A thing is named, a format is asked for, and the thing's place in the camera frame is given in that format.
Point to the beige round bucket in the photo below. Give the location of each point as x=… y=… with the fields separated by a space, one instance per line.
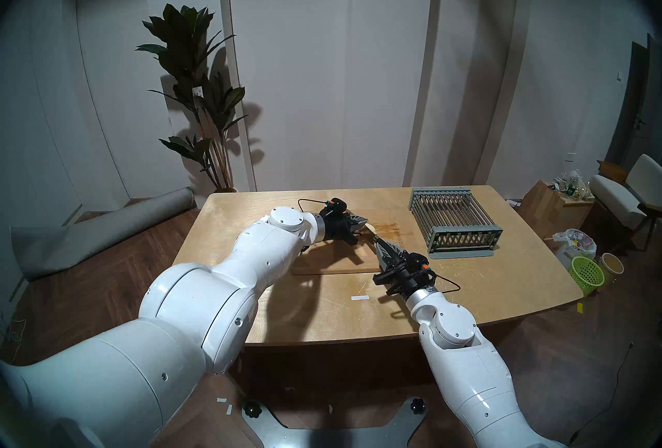
x=612 y=266

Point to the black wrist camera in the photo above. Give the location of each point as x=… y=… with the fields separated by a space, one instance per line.
x=419 y=266
x=336 y=206

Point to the black base knob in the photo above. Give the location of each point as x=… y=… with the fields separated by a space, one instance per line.
x=417 y=406
x=252 y=409

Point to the white cushioned wooden armchair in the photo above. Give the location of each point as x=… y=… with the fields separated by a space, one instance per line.
x=618 y=196

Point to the grey metal roller knife rack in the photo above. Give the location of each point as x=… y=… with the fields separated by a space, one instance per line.
x=455 y=214

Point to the clear bag of items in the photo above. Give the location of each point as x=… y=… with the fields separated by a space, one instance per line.
x=573 y=185

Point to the rolled grey carpet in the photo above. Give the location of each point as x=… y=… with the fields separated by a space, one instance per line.
x=98 y=232

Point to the tall green potted plant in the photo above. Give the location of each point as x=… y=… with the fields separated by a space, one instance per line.
x=189 y=48

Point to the green mesh waste basket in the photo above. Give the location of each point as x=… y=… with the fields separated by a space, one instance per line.
x=587 y=275

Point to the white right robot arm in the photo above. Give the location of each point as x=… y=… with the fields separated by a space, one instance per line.
x=465 y=374

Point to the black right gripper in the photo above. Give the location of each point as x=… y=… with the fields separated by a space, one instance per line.
x=414 y=286

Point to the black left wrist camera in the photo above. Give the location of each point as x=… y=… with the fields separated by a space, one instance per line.
x=336 y=206

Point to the white plastic bag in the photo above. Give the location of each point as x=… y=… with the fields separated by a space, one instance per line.
x=575 y=245

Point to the light wooden box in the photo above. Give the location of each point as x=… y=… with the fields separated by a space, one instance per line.
x=548 y=209

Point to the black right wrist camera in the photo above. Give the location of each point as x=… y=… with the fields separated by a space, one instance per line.
x=419 y=266

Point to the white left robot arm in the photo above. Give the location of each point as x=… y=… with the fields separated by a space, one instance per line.
x=155 y=348

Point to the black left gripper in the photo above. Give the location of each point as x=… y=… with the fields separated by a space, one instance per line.
x=336 y=228

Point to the dark grey door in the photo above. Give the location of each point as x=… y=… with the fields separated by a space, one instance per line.
x=633 y=100

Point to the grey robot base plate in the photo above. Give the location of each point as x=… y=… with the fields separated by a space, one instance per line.
x=331 y=436

